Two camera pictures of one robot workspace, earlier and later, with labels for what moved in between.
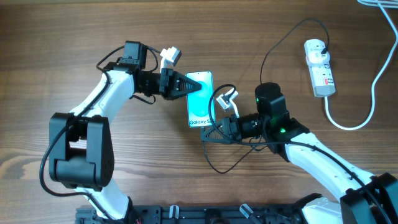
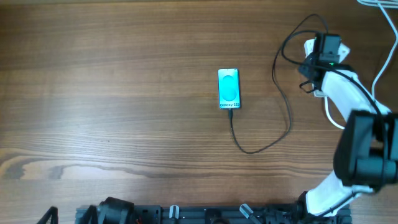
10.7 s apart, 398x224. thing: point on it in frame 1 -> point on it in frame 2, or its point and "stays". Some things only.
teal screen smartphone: [198, 101] -> [229, 88]
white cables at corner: [393, 4] stays
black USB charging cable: [260, 82] -> [282, 45]
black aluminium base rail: [198, 214] stays
